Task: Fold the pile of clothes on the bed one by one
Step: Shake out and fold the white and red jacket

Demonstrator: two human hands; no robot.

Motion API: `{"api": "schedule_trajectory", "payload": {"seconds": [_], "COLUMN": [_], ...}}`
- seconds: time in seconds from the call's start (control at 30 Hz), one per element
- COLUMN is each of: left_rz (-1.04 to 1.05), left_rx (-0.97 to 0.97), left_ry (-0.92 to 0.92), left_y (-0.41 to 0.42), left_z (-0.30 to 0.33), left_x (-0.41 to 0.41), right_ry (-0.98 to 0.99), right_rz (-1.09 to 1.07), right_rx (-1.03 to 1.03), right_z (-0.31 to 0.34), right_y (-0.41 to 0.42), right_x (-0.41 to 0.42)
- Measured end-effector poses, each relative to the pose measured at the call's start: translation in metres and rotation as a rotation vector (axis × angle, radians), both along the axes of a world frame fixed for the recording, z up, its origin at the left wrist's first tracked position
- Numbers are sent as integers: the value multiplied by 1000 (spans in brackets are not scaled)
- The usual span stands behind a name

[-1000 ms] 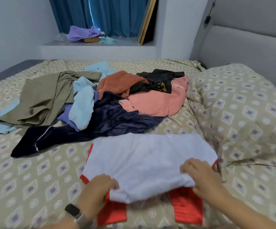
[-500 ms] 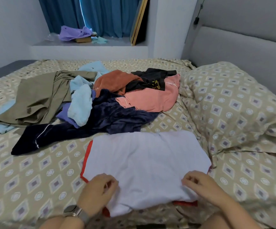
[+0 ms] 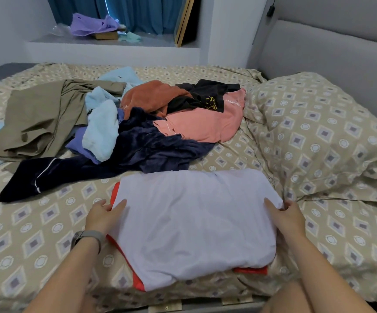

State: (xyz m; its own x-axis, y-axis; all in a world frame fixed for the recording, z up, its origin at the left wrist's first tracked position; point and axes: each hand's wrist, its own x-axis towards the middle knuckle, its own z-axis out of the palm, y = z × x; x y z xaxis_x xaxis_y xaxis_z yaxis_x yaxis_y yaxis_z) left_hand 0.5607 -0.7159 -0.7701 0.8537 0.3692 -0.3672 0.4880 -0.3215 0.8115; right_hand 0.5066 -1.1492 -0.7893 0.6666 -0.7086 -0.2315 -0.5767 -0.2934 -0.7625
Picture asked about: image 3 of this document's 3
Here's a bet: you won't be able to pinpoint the black garment yellow print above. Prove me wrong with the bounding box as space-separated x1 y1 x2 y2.
166 78 242 115

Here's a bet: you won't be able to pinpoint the teal small item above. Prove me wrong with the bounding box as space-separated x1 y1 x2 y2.
117 30 144 45

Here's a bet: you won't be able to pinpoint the blue curtain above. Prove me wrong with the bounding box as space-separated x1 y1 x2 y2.
45 0 190 36

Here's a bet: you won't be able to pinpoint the bed with patterned beige sheet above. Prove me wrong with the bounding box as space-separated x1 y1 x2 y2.
0 0 377 313

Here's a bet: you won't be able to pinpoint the clear plastic bag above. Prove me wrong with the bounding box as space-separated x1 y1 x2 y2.
49 23 72 38

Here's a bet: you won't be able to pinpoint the purple-blue garment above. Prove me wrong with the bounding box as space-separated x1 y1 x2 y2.
64 107 126 166

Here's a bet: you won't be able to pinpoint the olive green trousers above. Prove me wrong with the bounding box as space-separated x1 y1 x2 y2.
0 79 128 161

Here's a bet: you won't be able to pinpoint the leaning wooden picture frames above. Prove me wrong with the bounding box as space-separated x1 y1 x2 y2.
173 0 203 49

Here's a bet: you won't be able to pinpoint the small wooden box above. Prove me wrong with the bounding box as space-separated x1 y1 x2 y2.
93 30 120 42

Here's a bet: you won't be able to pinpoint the person's left forearm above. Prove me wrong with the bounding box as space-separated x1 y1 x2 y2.
22 239 103 313

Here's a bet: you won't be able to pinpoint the red and white jacket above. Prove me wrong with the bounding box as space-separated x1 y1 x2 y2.
106 167 284 293

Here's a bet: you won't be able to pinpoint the person's left hand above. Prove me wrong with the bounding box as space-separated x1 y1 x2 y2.
83 197 128 238

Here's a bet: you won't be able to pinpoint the light blue fleece garment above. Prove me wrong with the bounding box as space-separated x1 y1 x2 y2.
80 66 144 163

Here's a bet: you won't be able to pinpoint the person's right forearm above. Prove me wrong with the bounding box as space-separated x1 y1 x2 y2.
283 231 377 313

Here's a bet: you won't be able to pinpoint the person's right hand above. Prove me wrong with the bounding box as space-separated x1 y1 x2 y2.
262 196 307 243

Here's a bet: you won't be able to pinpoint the rust brown garment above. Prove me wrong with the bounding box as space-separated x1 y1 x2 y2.
119 79 193 122

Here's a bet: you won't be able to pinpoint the grey upholstered headboard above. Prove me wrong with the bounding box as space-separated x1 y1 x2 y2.
246 0 377 135

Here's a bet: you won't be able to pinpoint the purple cloth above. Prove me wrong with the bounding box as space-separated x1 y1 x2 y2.
68 12 121 38

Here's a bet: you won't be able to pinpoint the patterned beige pillow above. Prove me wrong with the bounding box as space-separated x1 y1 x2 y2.
243 71 377 203

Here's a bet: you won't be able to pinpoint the pink shirt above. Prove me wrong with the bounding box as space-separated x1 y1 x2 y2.
152 87 247 145

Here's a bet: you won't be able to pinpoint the navy velvet garment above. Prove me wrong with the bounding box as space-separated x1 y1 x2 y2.
0 107 217 204

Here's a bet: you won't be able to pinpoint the grey band wristwatch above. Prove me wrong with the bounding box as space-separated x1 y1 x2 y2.
69 229 108 256

